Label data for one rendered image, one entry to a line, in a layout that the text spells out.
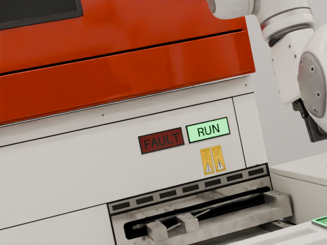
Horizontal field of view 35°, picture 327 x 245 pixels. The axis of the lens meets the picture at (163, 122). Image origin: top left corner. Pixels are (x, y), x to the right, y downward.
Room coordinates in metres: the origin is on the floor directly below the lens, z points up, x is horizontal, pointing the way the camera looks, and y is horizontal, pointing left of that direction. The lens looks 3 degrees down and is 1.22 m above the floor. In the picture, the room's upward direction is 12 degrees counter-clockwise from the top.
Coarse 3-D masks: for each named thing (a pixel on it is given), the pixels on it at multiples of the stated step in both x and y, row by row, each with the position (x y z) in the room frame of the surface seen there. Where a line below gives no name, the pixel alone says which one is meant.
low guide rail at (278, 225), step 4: (276, 220) 1.29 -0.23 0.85; (264, 224) 1.33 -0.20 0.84; (268, 224) 1.31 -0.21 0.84; (272, 224) 1.28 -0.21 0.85; (276, 224) 1.26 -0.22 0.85; (280, 224) 1.25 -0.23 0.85; (284, 224) 1.25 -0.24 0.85; (264, 228) 1.34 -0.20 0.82; (268, 228) 1.31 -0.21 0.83; (272, 228) 1.28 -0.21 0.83; (276, 228) 1.26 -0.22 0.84; (280, 228) 1.24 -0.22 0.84
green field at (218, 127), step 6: (222, 120) 1.39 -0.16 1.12; (192, 126) 1.37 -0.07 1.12; (198, 126) 1.38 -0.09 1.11; (204, 126) 1.38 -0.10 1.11; (210, 126) 1.38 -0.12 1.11; (216, 126) 1.39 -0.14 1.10; (222, 126) 1.39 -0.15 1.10; (192, 132) 1.37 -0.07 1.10; (198, 132) 1.38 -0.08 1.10; (204, 132) 1.38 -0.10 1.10; (210, 132) 1.38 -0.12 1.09; (216, 132) 1.39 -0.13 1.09; (222, 132) 1.39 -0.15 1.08; (228, 132) 1.39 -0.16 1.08; (192, 138) 1.37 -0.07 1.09; (198, 138) 1.37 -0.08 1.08; (204, 138) 1.38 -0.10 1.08
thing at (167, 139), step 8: (152, 136) 1.35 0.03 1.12; (160, 136) 1.35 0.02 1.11; (168, 136) 1.36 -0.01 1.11; (176, 136) 1.36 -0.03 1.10; (144, 144) 1.34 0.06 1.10; (152, 144) 1.35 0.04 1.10; (160, 144) 1.35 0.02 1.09; (168, 144) 1.36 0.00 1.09; (176, 144) 1.36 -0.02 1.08; (144, 152) 1.34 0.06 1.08
